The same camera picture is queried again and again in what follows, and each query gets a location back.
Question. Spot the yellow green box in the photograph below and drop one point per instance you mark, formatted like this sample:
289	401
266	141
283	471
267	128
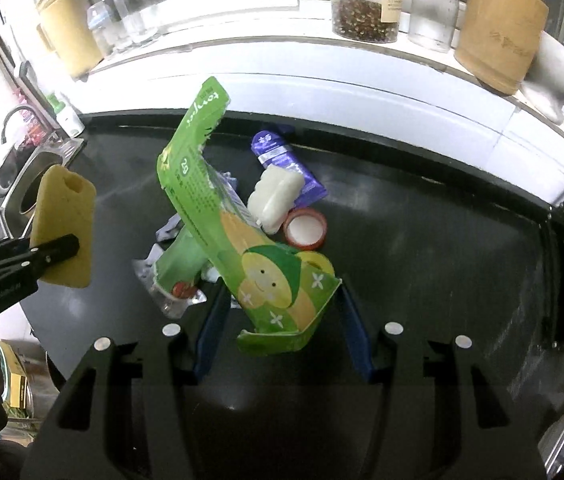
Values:
14	375

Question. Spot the clear plastic packet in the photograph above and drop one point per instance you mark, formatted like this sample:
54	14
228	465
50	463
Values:
172	302

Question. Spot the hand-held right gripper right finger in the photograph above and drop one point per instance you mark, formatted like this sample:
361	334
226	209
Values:
356	332

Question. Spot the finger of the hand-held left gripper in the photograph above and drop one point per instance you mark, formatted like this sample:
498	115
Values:
54	251
4	251

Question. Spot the brown cardboard box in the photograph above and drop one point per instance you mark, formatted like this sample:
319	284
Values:
69	30

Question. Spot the purple wrapper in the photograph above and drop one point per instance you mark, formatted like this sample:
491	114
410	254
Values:
274	147

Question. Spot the small green box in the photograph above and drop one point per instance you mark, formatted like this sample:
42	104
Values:
182	260

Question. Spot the steel faucet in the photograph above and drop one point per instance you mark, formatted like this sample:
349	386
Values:
12	117

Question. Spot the yellow sponge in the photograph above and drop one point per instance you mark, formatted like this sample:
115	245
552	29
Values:
64	220

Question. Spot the green capped soap bottle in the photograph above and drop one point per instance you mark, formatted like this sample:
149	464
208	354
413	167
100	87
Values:
67	117

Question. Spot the crumpled blue white wrapper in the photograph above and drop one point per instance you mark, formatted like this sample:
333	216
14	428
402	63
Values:
169	227

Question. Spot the wooden utensil holder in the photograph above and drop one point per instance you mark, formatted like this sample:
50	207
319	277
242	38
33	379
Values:
501	35

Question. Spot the clear plastic bottle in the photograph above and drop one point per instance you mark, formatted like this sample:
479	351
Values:
99	30

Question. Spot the red rimmed lid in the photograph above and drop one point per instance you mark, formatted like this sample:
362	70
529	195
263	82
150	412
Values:
306	228

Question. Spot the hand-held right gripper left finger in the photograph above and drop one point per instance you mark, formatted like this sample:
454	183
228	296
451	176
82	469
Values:
210	332

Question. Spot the glass jar with beans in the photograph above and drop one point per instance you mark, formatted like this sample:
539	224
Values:
361	15

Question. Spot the clear glass tumbler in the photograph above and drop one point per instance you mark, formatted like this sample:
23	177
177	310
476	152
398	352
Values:
134	15

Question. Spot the large green printed carton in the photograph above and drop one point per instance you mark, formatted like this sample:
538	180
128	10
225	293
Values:
262	270

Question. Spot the steel sink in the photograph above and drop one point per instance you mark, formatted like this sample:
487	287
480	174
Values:
22	180

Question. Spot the white ceramic figure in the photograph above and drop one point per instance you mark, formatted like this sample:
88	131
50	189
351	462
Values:
556	70

